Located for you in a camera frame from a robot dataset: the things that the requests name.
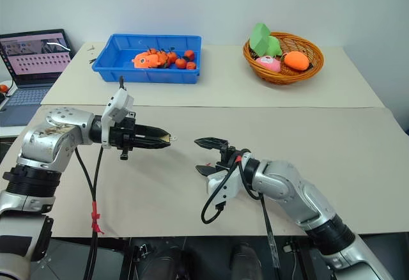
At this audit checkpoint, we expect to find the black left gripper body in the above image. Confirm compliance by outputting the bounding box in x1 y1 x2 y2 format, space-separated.
110 111 139 161

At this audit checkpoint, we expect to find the dark rounded shape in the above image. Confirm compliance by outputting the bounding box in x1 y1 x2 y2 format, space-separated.
229 242 260 280

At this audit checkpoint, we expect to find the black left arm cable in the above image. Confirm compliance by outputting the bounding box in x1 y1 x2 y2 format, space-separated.
74 145 105 280

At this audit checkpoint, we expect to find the open grey laptop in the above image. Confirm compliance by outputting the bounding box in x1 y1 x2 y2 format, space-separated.
0 29 76 128

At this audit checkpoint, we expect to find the orange plush fruit toy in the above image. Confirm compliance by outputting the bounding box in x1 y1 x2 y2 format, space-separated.
283 51 311 71

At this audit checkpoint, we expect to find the red tape wrap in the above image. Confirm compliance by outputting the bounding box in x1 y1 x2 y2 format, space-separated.
89 200 105 236

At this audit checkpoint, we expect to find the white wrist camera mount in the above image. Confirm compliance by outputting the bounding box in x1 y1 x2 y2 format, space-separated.
206 152 253 211
100 88 135 149

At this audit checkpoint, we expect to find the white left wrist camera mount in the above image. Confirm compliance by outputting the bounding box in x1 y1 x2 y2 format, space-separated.
100 88 135 149

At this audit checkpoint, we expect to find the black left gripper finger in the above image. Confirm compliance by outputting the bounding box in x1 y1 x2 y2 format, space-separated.
134 125 172 139
135 137 172 151

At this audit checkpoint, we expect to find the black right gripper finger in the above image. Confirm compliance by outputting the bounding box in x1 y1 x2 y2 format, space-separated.
195 164 219 177
194 136 229 150

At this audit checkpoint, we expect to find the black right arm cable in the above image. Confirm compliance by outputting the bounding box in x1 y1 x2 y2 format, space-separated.
238 157 281 270

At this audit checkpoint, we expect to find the orange toy fruits cluster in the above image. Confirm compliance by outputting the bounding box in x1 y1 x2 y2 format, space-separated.
132 52 161 70

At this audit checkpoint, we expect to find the green plush toy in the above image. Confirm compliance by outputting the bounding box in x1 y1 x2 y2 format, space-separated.
249 22 283 58

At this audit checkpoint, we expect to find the brown wicker basket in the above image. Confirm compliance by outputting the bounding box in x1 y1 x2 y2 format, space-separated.
242 31 325 86

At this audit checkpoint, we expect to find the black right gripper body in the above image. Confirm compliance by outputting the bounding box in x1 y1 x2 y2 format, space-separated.
215 144 251 173

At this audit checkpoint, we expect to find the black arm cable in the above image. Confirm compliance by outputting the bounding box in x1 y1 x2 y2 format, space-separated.
74 145 105 280
238 157 281 270

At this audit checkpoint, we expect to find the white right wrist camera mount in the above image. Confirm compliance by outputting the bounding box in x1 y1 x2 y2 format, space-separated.
206 152 253 211

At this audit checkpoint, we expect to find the blue plastic bin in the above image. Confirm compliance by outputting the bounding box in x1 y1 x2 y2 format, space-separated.
91 33 204 85

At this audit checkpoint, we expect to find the pink plush toy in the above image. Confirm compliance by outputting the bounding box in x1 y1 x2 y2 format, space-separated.
255 55 282 74

